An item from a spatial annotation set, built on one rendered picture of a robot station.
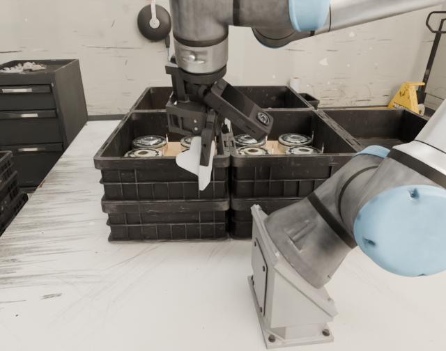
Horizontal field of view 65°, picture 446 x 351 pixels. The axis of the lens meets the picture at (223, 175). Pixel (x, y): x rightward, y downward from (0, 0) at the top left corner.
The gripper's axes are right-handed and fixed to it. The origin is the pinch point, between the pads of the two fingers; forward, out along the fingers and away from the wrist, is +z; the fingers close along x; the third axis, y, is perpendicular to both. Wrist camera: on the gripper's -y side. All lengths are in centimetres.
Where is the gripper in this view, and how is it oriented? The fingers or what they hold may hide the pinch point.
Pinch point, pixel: (217, 161)
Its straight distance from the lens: 65.0
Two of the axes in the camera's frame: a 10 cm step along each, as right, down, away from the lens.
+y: -9.6, -2.0, 1.8
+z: 0.0, 6.6, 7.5
